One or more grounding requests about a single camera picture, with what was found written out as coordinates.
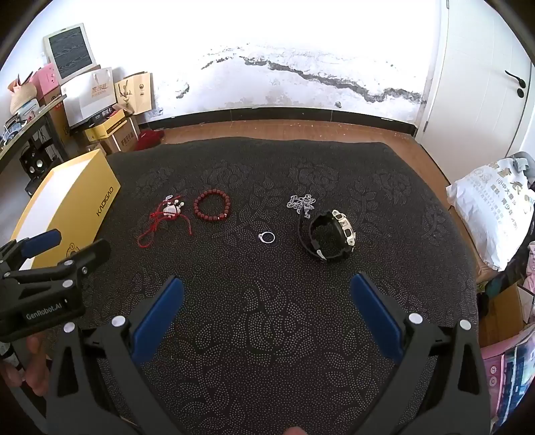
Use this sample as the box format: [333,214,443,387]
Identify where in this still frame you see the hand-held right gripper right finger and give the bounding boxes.
[350,272,491,435]

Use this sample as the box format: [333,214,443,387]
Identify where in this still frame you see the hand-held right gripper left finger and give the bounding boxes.
[46,275,185,435]

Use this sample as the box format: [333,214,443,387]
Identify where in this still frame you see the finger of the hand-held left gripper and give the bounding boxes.
[0,229,63,273]
[8,239,112,293]

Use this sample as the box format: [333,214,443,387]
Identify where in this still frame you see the yellow cardboard box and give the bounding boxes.
[8,148,122,272]

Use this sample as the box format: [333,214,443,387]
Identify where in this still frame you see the red string bracelet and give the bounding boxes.
[137,195,195,248]

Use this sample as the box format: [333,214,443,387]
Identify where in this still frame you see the black wrist watch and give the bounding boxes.
[298,208,357,261]

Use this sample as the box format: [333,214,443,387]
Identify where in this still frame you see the red bead bracelet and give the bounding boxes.
[193,189,232,222]

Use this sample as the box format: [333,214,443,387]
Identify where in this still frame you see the silver chain necklace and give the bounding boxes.
[287,194,316,219]

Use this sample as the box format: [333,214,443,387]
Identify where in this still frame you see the person's left hand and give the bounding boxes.
[0,334,54,398]

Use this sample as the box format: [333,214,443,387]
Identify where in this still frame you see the black speaker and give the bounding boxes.
[19,144,46,175]

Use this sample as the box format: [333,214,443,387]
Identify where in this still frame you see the dark desk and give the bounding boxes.
[0,95,68,176]

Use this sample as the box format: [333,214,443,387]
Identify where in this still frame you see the tall cardboard box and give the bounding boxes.
[37,90,71,162]

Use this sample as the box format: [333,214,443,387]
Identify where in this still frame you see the brown cardboard box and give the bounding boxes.
[98,117,140,155]

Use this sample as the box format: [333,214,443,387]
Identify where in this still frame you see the yellow and black box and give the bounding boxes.
[84,109,127,143]

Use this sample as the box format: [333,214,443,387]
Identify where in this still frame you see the red cloth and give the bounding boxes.
[137,129,166,151]

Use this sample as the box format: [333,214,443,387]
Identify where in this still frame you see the open cardboard box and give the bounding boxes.
[476,268,535,348]

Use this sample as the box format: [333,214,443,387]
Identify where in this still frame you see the pink and blue packet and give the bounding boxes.
[480,330,535,423]

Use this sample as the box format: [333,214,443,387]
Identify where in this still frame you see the straw hat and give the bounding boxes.
[9,81,40,115]

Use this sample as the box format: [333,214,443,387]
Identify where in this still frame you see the white paper bag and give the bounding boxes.
[61,67,118,127]

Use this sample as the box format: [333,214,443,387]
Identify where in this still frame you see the white printed plastic bag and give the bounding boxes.
[446,155,535,272]

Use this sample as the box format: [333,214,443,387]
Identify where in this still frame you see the pink box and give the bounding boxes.
[29,64,63,99]

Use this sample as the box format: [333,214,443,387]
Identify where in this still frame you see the brown paper bag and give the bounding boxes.
[114,71,153,115]

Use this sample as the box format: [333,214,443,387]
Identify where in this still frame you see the white framed monitor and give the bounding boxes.
[43,23,98,84]

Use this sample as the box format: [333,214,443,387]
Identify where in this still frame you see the grey cloth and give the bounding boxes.
[508,151,535,189]

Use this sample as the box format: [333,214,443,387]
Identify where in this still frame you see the white door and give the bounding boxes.
[414,0,535,168]

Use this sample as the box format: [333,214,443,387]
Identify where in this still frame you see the black door handle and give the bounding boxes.
[504,70,528,98]

